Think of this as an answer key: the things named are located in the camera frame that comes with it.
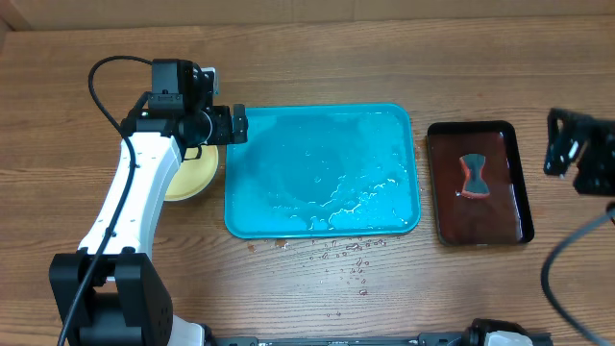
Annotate yellow plate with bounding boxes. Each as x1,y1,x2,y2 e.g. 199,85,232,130
164,145,219,202

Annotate red and green sponge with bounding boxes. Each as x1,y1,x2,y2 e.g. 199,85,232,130
459,154,490,199

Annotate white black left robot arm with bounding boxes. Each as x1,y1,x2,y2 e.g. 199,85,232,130
49,59,248,345

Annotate teal plastic tray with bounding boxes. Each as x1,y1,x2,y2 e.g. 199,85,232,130
224,103,422,239

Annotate black tray with water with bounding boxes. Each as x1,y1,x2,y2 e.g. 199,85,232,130
426,120,535,246

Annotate brown cardboard backdrop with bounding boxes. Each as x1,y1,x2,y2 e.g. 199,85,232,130
1,0,614,31

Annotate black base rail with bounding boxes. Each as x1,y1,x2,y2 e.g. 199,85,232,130
213,332,462,346

